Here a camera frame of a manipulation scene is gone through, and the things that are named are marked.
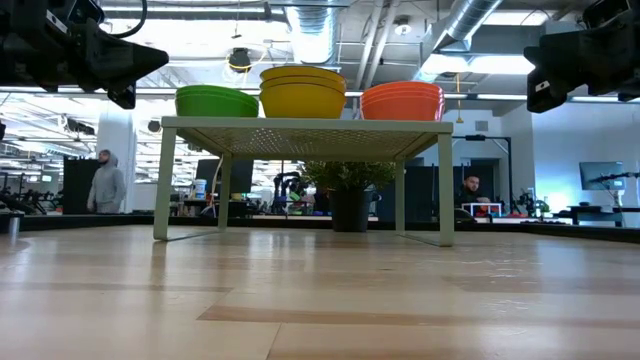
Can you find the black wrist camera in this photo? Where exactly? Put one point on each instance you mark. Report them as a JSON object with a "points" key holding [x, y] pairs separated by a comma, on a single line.
{"points": [[85, 11], [606, 14]]}

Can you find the small potted green shrub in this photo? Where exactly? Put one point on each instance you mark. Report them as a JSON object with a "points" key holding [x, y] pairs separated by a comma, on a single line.
{"points": [[350, 207]]}

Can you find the black screen panel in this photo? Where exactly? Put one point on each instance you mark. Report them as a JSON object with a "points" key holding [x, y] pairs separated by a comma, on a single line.
{"points": [[242, 175]]}

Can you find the black cabinet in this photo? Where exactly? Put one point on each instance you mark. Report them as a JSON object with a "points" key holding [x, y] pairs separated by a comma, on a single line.
{"points": [[77, 185]]}

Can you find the orange plastic mini bowl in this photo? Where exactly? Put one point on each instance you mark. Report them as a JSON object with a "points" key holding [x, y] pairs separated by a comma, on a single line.
{"points": [[402, 85], [402, 107]]}

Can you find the green plastic mini bowl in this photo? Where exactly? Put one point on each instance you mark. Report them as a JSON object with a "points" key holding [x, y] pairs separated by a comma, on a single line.
{"points": [[215, 106], [215, 88]]}

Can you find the green dotted placemat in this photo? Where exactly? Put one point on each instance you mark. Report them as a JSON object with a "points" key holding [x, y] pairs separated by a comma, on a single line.
{"points": [[300, 125]]}

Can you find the slanted silver ceiling duct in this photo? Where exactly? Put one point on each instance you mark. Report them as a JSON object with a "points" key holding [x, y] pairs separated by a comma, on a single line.
{"points": [[465, 20]]}

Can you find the white rack with red bowls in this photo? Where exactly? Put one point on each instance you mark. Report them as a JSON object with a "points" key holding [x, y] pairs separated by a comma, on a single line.
{"points": [[482, 209]]}

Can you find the person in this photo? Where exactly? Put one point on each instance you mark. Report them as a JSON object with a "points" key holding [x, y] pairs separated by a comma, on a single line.
{"points": [[106, 185], [470, 192]]}

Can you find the yellow bowl with patterned inside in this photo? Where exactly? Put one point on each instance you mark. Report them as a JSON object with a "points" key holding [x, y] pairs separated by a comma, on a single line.
{"points": [[302, 71], [302, 100]]}

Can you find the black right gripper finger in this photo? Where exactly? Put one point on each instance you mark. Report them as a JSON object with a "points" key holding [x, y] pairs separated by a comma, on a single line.
{"points": [[545, 95], [570, 57]]}

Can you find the ribbed silver ceiling duct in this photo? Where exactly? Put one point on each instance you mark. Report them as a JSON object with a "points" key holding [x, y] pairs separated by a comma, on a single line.
{"points": [[312, 30]]}

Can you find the white bucket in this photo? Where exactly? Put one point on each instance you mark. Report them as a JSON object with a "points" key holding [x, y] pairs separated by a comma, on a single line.
{"points": [[200, 189]]}

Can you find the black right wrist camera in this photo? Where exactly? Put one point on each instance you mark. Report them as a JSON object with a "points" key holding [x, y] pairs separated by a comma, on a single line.
{"points": [[606, 14]]}

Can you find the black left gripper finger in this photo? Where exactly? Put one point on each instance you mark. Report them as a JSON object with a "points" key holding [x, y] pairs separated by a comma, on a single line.
{"points": [[122, 97], [125, 57]]}

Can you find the grey computer monitor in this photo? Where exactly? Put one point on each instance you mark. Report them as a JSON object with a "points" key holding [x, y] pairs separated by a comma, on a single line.
{"points": [[601, 175]]}

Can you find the rectangular ceiling light panel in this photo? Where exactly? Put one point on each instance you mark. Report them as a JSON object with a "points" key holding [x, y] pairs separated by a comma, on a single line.
{"points": [[480, 65]]}

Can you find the black aluminium table frame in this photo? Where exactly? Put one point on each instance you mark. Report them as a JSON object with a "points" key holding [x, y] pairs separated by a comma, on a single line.
{"points": [[75, 222]]}

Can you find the round black ceiling device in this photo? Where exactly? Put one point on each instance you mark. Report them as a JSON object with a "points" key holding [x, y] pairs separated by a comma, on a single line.
{"points": [[240, 60]]}

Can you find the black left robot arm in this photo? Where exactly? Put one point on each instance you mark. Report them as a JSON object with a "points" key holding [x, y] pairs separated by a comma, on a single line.
{"points": [[15, 45]]}

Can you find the black background robot arm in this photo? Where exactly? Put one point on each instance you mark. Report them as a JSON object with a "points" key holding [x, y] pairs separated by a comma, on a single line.
{"points": [[532, 205]]}

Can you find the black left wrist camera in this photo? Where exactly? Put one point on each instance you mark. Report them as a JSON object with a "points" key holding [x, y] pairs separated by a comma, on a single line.
{"points": [[85, 11]]}

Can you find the black desk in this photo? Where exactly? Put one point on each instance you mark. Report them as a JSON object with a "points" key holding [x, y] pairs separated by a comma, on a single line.
{"points": [[600, 210]]}

